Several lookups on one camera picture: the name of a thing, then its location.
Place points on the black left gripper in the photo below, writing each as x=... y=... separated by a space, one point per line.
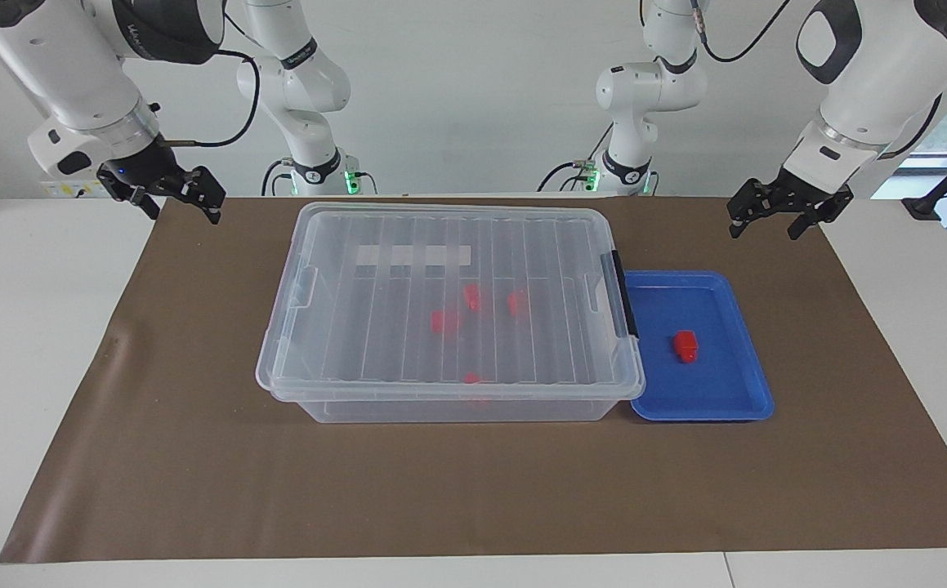
x=800 y=192

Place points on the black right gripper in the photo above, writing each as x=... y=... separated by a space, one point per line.
x=146 y=167

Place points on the red block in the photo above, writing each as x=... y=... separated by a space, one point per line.
x=471 y=378
x=473 y=296
x=444 y=320
x=516 y=303
x=685 y=345

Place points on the clear ribbed box lid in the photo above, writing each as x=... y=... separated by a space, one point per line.
x=359 y=343

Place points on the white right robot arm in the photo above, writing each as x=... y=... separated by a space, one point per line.
x=64 y=65

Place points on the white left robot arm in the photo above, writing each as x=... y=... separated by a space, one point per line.
x=865 y=82

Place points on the blue plastic tray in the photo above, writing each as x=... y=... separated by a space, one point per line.
x=718 y=384

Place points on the clear plastic storage box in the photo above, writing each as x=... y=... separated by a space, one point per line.
x=440 y=411

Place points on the white power strip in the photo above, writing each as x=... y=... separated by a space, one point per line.
x=69 y=189

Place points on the brown table mat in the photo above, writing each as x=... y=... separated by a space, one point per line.
x=195 y=457

